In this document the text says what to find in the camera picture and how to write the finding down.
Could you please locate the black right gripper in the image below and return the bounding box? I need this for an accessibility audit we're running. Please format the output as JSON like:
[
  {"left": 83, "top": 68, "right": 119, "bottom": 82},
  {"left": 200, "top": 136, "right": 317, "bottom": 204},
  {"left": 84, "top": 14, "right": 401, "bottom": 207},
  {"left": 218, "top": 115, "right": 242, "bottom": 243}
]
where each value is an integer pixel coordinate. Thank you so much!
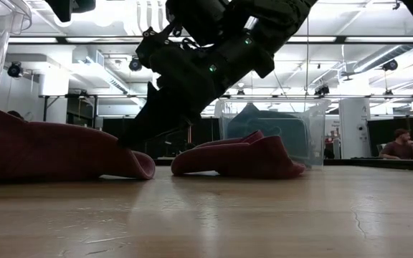
[{"left": 118, "top": 0, "right": 236, "bottom": 148}]

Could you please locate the dark green cap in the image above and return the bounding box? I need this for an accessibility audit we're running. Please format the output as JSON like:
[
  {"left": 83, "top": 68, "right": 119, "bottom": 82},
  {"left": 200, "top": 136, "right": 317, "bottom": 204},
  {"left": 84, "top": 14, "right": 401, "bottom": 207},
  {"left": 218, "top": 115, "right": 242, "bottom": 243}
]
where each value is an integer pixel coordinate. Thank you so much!
[
  {"left": 256, "top": 118, "right": 310, "bottom": 158},
  {"left": 226, "top": 102, "right": 286, "bottom": 143}
]

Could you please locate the maroon cap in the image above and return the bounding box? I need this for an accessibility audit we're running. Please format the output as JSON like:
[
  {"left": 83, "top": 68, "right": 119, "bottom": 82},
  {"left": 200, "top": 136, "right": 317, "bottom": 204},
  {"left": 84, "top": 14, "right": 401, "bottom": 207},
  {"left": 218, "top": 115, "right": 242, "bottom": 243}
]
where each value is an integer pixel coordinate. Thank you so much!
[
  {"left": 0, "top": 108, "right": 156, "bottom": 181},
  {"left": 170, "top": 130, "right": 307, "bottom": 180}
]

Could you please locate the black ceiling spotlight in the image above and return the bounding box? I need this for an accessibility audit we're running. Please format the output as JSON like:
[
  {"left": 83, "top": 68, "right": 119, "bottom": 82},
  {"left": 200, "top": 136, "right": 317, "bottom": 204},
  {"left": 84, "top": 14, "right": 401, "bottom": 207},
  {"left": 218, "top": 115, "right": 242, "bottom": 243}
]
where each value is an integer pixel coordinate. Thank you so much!
[
  {"left": 313, "top": 84, "right": 331, "bottom": 98},
  {"left": 128, "top": 55, "right": 143, "bottom": 72},
  {"left": 7, "top": 61, "right": 24, "bottom": 79},
  {"left": 381, "top": 59, "right": 399, "bottom": 72}
]

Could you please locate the black overhead beam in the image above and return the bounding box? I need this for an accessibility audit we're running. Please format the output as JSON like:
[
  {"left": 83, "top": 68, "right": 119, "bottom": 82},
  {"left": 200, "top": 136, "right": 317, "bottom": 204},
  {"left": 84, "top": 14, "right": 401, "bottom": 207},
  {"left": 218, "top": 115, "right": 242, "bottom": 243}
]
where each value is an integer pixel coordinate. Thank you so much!
[{"left": 7, "top": 34, "right": 413, "bottom": 45}]

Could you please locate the white pillar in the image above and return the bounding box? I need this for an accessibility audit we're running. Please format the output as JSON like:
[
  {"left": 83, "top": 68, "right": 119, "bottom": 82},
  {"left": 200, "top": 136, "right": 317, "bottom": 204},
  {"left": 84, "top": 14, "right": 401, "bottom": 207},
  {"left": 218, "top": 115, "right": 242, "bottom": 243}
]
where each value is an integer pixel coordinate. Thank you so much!
[{"left": 338, "top": 97, "right": 371, "bottom": 160}]

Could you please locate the black metal rack frame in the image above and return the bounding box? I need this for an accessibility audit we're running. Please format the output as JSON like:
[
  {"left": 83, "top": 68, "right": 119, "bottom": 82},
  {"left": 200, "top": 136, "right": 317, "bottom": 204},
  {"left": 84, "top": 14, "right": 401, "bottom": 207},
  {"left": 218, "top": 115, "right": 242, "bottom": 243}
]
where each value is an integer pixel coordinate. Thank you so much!
[{"left": 37, "top": 92, "right": 413, "bottom": 130}]

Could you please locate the black aluminium table frame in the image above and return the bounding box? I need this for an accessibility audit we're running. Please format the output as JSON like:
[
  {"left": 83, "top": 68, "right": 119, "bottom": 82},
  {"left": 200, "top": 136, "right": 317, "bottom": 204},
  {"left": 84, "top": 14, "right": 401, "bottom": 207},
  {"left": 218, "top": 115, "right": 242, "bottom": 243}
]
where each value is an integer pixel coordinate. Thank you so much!
[{"left": 155, "top": 157, "right": 413, "bottom": 172}]

